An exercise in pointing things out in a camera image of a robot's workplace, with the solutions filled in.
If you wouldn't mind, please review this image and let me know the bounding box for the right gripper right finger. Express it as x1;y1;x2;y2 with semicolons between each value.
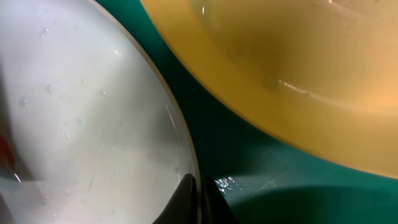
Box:
201;177;239;224

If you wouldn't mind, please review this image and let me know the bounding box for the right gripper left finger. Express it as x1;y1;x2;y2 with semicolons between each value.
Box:
153;174;198;224

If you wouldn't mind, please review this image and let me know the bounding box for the light blue plate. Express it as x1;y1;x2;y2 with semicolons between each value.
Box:
1;1;200;223

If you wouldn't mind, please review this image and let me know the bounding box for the teal plastic tray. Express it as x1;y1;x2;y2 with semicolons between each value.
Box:
101;0;397;223

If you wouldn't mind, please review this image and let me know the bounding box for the far yellow-green plate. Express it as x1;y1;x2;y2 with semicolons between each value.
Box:
142;0;397;178

